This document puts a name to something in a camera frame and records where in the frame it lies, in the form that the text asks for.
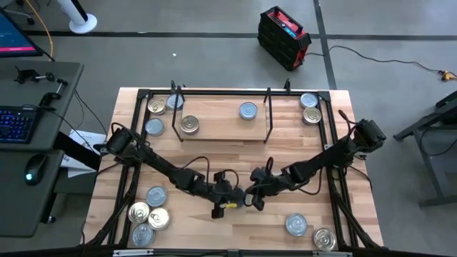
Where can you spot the yellow tape tag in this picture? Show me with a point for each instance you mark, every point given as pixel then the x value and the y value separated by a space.
pixel 230 205

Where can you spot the black computer mouse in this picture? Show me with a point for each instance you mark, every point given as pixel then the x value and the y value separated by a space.
pixel 35 167

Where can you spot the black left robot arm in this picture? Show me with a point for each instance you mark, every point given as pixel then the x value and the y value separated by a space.
pixel 153 162

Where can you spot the small grey camera mount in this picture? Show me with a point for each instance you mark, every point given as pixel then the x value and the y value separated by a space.
pixel 232 253

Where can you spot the white round-base stand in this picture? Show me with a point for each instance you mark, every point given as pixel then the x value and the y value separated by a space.
pixel 84 23

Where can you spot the backlit black keyboard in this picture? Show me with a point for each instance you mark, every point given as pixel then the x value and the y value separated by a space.
pixel 18 125

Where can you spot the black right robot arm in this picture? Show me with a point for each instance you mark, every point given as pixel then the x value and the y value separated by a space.
pixel 321 159

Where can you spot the red and black tool case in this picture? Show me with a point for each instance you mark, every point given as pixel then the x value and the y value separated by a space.
pixel 282 39

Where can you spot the computer monitor with blue screen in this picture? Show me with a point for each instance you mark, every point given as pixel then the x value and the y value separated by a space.
pixel 14 39

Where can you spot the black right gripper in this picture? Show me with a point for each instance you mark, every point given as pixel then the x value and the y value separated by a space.
pixel 277 183

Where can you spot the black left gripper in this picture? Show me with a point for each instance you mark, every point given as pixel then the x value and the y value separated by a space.
pixel 223 194

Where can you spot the black metal table stand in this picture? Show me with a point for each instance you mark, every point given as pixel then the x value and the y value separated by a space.
pixel 421 125

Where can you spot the yellow power plug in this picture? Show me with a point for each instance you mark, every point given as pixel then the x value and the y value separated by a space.
pixel 446 75

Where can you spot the white paper sheets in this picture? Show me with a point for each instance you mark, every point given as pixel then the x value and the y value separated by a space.
pixel 76 167

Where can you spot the wooden shelf with black legs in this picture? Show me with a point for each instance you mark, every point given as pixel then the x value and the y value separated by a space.
pixel 221 125

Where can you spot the black frame clamp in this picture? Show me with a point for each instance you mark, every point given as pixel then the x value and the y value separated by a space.
pixel 286 85
pixel 173 86

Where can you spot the dark grey desk top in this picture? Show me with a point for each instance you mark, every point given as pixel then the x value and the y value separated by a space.
pixel 50 125
pixel 21 207

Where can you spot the black screw clamp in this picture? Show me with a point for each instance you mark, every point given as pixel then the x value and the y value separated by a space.
pixel 26 75
pixel 50 96

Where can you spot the black bar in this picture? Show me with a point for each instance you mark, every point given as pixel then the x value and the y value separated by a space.
pixel 76 151

